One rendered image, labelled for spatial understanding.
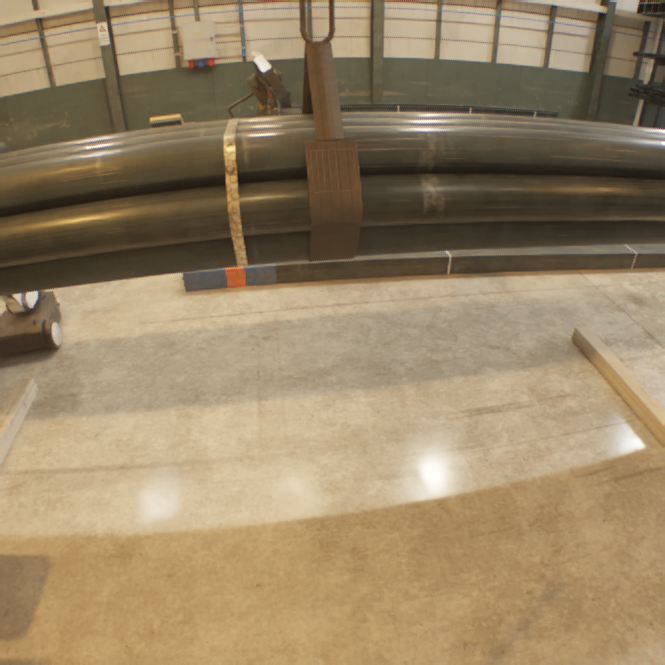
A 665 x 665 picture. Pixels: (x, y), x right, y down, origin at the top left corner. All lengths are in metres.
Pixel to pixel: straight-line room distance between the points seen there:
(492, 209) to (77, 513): 2.10
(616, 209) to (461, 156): 0.62
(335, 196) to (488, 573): 1.50
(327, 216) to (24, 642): 1.89
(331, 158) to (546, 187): 0.71
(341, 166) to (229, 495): 1.45
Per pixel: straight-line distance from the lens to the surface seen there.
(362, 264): 3.48
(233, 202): 1.29
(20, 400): 2.88
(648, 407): 2.79
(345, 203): 1.30
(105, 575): 2.04
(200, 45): 10.79
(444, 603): 1.84
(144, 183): 1.38
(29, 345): 3.38
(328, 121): 1.37
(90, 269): 1.53
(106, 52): 11.25
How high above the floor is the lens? 1.68
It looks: 36 degrees down
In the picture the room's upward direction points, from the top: 2 degrees counter-clockwise
